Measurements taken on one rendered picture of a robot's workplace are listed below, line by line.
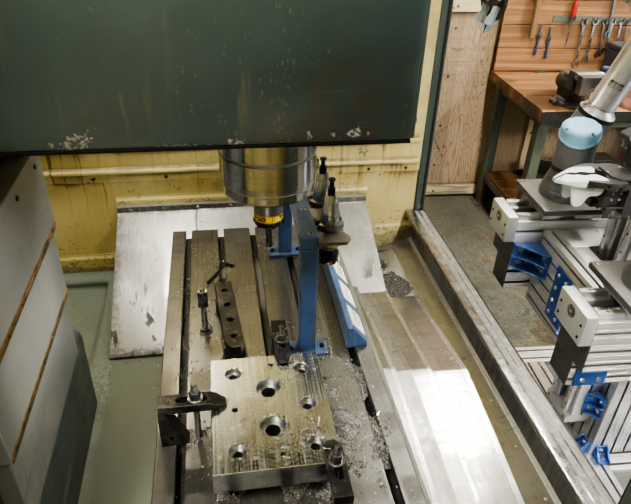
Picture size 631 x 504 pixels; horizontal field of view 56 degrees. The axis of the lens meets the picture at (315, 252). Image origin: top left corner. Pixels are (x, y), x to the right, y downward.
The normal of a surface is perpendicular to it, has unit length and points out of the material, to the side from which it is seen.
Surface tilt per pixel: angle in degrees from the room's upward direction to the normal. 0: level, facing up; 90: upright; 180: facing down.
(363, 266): 24
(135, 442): 0
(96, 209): 90
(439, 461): 8
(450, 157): 89
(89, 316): 0
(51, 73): 90
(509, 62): 90
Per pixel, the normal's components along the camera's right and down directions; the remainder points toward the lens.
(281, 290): 0.03, -0.84
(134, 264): 0.10, -0.54
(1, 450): 0.16, 0.54
